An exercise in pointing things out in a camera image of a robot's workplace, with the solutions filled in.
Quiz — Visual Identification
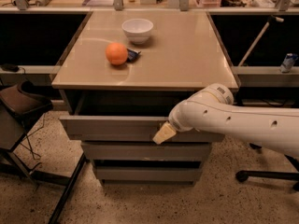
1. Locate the white bowl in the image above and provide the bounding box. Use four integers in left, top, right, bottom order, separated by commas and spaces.
121, 19, 153, 44

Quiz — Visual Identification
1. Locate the grey drawer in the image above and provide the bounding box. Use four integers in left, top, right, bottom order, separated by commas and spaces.
59, 91, 226, 144
81, 142, 211, 161
93, 167, 202, 182

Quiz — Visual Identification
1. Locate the black office chair right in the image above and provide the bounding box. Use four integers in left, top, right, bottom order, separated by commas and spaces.
235, 155, 299, 191

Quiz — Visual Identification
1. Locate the black device on shelf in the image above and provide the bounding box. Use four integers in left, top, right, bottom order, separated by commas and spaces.
0, 63, 20, 72

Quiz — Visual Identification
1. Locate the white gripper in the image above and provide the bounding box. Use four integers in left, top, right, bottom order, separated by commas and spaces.
152, 101, 194, 145

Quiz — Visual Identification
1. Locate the grey bottom drawer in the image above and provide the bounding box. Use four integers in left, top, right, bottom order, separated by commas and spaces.
93, 167, 202, 182

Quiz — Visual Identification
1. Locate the white stick with black tip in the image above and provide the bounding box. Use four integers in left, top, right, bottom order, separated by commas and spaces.
238, 15, 284, 66

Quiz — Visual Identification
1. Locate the grey drawer cabinet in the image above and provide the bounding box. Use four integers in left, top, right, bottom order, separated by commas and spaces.
52, 9, 238, 185

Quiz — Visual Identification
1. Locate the grey top drawer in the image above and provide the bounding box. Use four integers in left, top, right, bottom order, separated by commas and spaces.
59, 91, 226, 144

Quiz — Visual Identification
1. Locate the blue white can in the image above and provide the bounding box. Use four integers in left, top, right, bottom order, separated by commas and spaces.
279, 53, 298, 73

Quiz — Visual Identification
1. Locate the grey middle drawer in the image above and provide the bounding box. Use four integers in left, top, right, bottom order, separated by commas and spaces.
81, 142, 211, 161

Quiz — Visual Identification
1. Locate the orange fruit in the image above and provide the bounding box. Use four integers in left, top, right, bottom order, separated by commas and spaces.
105, 43, 128, 65

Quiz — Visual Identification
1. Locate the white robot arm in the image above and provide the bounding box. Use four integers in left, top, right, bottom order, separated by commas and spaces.
153, 83, 299, 158

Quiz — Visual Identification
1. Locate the dark blue snack packet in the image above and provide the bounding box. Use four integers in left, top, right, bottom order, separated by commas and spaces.
127, 49, 140, 63

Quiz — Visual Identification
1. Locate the brown office chair left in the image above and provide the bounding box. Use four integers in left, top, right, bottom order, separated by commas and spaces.
0, 80, 88, 224

